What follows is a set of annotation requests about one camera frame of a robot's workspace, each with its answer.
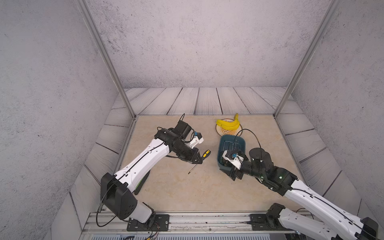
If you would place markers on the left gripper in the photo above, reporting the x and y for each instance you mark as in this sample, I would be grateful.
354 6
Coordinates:
194 150

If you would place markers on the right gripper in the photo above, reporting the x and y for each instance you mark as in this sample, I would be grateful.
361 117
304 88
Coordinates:
231 173

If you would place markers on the black yellow small screwdriver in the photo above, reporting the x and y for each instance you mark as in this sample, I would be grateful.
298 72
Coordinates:
203 157

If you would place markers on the teal storage box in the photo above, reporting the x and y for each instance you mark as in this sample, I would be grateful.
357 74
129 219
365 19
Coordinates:
229 142

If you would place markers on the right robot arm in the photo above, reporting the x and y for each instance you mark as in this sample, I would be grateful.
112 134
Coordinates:
332 223

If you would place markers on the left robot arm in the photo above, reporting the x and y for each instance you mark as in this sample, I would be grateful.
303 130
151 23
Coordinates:
117 190

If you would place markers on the round patterned plate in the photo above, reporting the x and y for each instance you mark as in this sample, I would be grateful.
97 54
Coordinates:
222 132

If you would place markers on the yellow banana bunch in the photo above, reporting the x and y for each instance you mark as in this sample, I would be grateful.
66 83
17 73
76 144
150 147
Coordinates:
229 126

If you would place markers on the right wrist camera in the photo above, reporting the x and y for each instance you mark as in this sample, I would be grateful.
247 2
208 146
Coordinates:
234 157

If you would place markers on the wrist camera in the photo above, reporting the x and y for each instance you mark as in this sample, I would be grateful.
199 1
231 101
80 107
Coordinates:
234 157
197 139

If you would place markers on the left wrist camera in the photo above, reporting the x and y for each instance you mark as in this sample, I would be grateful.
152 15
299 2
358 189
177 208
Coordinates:
197 139

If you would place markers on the aluminium front rail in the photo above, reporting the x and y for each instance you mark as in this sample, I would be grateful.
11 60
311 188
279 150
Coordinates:
188 226

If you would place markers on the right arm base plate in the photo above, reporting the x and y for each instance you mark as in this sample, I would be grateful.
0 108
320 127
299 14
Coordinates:
265 222

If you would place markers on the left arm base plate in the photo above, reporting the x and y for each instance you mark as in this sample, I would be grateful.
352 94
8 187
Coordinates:
156 223

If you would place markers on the right aluminium frame post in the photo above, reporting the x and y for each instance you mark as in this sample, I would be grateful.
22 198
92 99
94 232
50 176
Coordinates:
321 30

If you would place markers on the aluminium frame post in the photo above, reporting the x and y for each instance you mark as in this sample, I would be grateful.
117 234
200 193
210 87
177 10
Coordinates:
87 16
321 30

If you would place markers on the left aluminium frame post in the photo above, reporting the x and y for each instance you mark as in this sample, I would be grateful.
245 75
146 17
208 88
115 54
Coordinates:
87 16

